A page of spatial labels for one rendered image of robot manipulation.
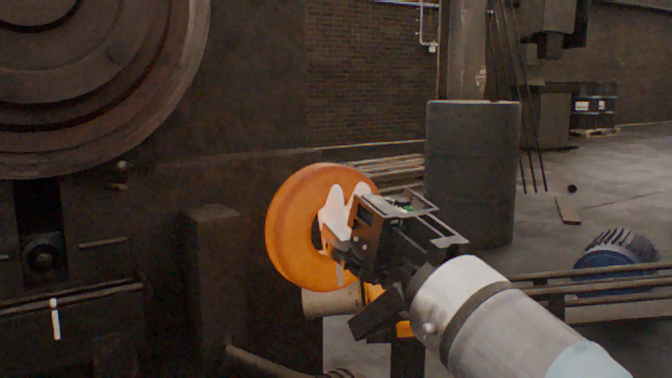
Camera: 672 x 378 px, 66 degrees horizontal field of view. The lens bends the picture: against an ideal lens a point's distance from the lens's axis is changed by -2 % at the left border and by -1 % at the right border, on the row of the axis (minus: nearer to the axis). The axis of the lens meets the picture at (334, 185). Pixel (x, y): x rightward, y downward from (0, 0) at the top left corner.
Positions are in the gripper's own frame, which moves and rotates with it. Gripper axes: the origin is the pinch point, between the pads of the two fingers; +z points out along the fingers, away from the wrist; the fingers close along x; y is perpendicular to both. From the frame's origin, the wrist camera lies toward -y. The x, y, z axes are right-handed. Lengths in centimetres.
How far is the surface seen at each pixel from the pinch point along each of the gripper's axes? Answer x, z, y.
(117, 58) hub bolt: 20.8, 17.3, 13.7
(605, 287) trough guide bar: -38.9, -16.7, -8.8
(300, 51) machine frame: -16.8, 41.8, 10.3
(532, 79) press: -677, 471, -105
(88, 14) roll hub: 23.3, 20.4, 17.9
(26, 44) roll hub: 29.8, 19.4, 14.4
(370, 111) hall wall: -474, 600, -198
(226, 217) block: 4.7, 19.5, -10.6
